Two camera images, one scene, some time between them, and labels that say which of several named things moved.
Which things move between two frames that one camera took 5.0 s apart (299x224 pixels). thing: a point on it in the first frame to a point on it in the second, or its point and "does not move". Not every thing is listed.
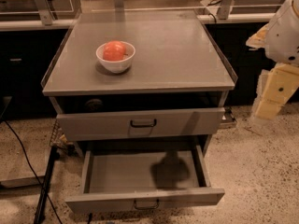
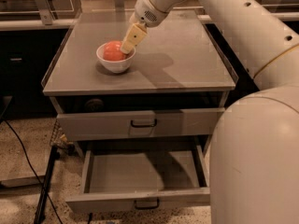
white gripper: x=282 y=36 to x=147 y=12
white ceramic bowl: x=116 y=66 does not move
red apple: x=114 y=50 does not move
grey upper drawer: x=134 y=124 does not move
